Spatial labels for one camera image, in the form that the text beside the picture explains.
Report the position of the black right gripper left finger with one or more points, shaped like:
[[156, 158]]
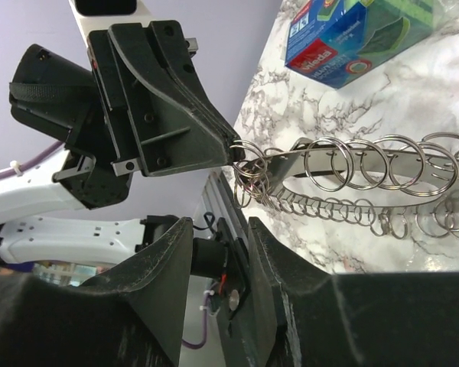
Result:
[[130, 315]]

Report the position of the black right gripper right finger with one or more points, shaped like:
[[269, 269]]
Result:
[[307, 317]]

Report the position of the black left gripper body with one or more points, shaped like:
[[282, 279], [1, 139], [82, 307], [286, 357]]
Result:
[[150, 95]]

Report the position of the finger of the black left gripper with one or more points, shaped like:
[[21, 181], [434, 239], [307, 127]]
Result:
[[168, 95], [180, 145]]

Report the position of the steel key ring organiser disc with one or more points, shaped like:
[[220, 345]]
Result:
[[393, 185]]

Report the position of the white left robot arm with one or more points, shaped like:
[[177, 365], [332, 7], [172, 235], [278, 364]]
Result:
[[61, 99]]

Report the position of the blue green sponge pack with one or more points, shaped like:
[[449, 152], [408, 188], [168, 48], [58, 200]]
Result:
[[336, 42]]

